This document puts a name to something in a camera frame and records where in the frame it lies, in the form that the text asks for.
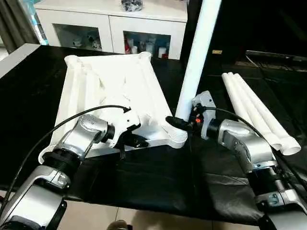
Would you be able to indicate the white plastic table top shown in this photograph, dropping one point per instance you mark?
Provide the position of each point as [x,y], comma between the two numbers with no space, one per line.
[115,91]

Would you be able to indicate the grey curtain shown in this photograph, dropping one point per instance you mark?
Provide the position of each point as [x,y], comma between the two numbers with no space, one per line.
[9,21]

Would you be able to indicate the black work mat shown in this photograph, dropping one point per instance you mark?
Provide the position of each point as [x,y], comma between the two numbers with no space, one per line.
[158,182]

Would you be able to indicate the red bottle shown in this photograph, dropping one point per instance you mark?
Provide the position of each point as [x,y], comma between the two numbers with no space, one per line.
[128,46]

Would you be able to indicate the black bundle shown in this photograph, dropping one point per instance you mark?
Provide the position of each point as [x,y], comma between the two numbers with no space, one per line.
[132,5]

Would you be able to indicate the small gold label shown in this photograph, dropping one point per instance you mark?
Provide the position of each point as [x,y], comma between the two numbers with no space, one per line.
[217,51]

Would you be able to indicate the teal plastic tube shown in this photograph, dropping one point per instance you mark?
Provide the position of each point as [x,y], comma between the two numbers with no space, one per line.
[34,21]

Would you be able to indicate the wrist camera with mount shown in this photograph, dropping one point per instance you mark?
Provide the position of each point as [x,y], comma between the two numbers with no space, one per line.
[204,101]
[125,120]

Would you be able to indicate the black flat bar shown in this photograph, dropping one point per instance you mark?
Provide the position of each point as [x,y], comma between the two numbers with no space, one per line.
[278,55]

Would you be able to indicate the white plastic table leg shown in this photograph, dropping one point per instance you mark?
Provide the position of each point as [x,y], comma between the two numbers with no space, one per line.
[255,105]
[198,57]
[263,105]
[247,105]

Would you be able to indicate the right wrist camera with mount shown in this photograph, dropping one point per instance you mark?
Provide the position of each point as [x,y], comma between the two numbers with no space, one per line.
[204,101]

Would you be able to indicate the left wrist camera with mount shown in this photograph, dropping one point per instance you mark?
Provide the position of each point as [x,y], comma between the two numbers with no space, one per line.
[125,120]

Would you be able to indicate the white board strip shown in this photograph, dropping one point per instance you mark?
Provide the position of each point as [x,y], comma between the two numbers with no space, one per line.
[14,60]

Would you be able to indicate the white cabinet with glass doors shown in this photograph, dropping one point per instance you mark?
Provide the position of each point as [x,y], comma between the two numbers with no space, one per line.
[76,12]

